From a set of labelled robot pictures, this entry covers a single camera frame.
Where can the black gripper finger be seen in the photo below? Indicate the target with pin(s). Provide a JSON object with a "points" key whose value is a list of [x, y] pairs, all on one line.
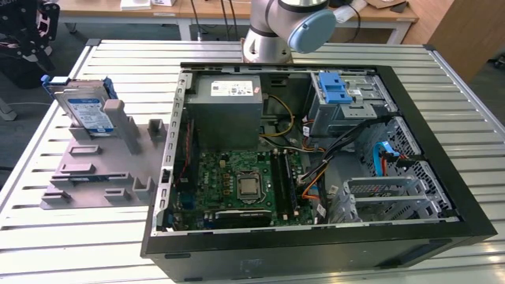
{"points": [[34, 48]]}

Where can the hard disk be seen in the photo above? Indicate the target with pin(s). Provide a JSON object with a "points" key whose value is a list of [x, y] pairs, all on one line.
{"points": [[84, 109]]}

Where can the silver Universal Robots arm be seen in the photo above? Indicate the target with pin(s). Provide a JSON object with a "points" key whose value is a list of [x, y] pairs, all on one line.
{"points": [[268, 44]]}

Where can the metal disk bay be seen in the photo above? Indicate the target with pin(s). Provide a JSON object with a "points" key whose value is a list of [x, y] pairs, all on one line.
{"points": [[391, 199]]}

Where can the black waste bin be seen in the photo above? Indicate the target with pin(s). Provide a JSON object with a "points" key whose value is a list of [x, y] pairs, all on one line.
{"points": [[23, 78]]}

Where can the grey desk foot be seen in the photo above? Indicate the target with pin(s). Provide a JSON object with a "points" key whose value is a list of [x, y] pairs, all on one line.
{"points": [[6, 111]]}

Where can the wooden desk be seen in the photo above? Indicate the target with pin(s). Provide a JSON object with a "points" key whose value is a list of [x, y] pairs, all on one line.
{"points": [[119, 14]]}

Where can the small white box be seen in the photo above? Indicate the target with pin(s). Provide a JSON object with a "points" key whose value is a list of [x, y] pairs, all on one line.
{"points": [[163, 2]]}

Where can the grey parts rack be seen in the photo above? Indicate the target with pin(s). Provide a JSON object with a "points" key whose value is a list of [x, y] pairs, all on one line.
{"points": [[115, 159]]}

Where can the green RAM stick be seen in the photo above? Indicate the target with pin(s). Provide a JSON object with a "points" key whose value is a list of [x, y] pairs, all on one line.
{"points": [[88, 178]]}

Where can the grey power supply unit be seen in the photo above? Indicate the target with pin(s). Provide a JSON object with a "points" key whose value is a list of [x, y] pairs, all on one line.
{"points": [[224, 124]]}

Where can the green motherboard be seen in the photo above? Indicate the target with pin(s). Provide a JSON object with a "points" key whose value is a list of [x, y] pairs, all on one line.
{"points": [[220, 177]]}

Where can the CPU socket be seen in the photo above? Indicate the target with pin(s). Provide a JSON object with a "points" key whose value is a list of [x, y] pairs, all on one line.
{"points": [[250, 174]]}

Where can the silver CPU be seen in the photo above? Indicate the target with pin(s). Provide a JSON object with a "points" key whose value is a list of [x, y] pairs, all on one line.
{"points": [[248, 187]]}

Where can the black RAM slot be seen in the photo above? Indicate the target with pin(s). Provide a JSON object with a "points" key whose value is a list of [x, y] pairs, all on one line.
{"points": [[278, 183]]}

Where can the blue plastic drive latch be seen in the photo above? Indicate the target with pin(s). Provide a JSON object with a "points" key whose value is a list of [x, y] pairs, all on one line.
{"points": [[334, 88]]}

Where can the black graphics card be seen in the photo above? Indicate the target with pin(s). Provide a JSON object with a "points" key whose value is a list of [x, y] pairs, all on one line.
{"points": [[243, 218]]}

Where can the metal optical drive cage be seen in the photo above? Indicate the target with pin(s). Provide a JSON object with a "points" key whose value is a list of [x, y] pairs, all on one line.
{"points": [[347, 118]]}

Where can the brown cardboard piece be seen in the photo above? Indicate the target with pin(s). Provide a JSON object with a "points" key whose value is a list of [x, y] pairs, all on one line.
{"points": [[384, 3]]}

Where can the black open PC case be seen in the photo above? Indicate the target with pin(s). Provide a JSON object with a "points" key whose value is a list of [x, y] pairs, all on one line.
{"points": [[276, 260]]}

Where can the wooden cabinet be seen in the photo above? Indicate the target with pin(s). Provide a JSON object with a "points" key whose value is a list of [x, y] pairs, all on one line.
{"points": [[466, 35]]}

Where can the black chair base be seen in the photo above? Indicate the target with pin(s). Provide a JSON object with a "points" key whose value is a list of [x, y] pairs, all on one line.
{"points": [[499, 60]]}

